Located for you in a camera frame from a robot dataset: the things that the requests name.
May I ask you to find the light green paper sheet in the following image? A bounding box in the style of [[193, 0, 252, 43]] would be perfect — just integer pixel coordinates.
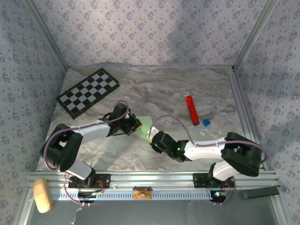
[[135, 116, 154, 141]]

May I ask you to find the red glitter tube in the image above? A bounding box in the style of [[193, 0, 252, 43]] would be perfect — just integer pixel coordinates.
[[183, 90, 200, 126]]

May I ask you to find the black and white checkerboard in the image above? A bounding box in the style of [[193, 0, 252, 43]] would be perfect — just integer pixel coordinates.
[[55, 67, 121, 120]]

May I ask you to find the orange cartoon figure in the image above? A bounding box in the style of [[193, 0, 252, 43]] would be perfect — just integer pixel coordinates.
[[132, 186, 153, 200]]

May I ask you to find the flat black bar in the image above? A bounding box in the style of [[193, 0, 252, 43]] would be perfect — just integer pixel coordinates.
[[241, 186, 280, 200]]

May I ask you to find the tan cork block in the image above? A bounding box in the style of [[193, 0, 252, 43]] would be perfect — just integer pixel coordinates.
[[32, 177, 53, 214]]

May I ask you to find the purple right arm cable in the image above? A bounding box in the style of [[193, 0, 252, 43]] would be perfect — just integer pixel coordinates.
[[147, 114, 268, 206]]

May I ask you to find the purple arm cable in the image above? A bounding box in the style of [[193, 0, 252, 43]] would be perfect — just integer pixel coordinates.
[[147, 114, 268, 206], [39, 100, 131, 207]]

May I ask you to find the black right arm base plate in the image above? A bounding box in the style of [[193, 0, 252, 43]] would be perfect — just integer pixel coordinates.
[[192, 172, 236, 189]]

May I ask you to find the long aluminium mounting rail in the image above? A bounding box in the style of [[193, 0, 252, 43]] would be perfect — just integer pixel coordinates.
[[25, 170, 281, 190]]

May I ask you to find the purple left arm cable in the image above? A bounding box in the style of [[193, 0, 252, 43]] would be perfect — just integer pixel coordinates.
[[39, 100, 131, 207]]

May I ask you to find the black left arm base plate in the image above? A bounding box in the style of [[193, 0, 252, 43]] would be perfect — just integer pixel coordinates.
[[67, 173, 111, 189]]

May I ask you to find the white slotted cable duct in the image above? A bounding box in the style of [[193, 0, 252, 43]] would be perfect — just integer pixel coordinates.
[[50, 190, 213, 201]]

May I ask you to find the aluminium side rail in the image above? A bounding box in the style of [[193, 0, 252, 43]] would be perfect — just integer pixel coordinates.
[[226, 71, 268, 172]]

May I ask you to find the aluminium frame post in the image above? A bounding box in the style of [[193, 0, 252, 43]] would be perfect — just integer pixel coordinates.
[[23, 0, 71, 70], [233, 0, 281, 71]]

